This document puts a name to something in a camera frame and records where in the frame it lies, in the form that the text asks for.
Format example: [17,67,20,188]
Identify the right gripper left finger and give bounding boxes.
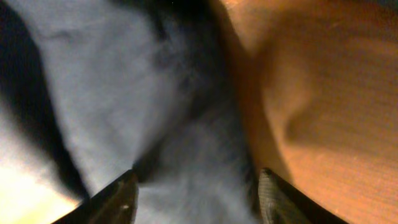
[53,170,138,224]

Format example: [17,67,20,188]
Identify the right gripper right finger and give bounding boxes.
[258,169,346,224]

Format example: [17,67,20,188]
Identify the blue denim shorts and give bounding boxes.
[1,0,260,223]

